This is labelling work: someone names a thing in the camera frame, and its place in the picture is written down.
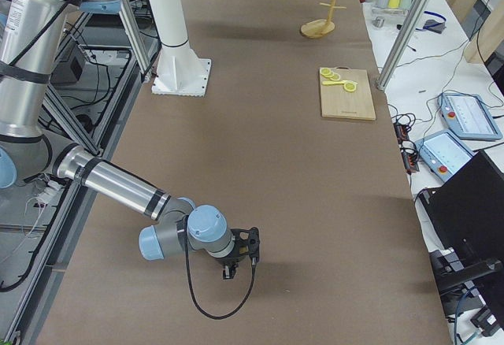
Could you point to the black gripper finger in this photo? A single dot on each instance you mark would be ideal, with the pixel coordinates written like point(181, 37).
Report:
point(229, 272)

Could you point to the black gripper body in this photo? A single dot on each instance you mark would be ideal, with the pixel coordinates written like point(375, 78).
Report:
point(226, 261)

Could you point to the small metal cup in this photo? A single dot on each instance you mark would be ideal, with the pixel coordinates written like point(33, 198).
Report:
point(378, 22)

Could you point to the light green cup on tray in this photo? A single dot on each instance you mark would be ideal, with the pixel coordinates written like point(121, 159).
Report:
point(405, 4)

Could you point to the bamboo cutting board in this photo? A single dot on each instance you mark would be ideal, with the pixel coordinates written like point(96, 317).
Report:
point(338, 103)

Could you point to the yellow plastic knife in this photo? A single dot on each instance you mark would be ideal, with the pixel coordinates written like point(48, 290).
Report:
point(330, 82)

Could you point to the black power strip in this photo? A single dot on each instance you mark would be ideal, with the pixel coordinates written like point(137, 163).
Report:
point(408, 148)

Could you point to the lemon slice single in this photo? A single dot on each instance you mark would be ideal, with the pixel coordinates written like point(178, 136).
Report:
point(350, 86)

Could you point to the lemon slice front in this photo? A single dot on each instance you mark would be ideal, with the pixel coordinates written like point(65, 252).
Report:
point(325, 71)

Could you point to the blue teach pendant near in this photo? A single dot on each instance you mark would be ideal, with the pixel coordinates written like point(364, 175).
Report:
point(444, 153)

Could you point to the blue teach pendant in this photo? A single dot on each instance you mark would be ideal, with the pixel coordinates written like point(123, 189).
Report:
point(444, 153)
point(467, 117)

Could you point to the black monitor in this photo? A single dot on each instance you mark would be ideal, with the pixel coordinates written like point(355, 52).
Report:
point(467, 211)

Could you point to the blue teach pendant far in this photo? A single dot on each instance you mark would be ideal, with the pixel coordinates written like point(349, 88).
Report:
point(467, 117)

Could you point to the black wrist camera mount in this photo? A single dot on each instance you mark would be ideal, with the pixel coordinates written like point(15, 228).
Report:
point(252, 238)

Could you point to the white pedestal column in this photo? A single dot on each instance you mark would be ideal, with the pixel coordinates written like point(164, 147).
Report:
point(179, 69)

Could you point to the black box under frame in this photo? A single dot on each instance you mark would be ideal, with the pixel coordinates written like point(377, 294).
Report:
point(69, 69)

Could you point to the aluminium frame post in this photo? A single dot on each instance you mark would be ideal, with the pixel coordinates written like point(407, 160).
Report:
point(401, 42)

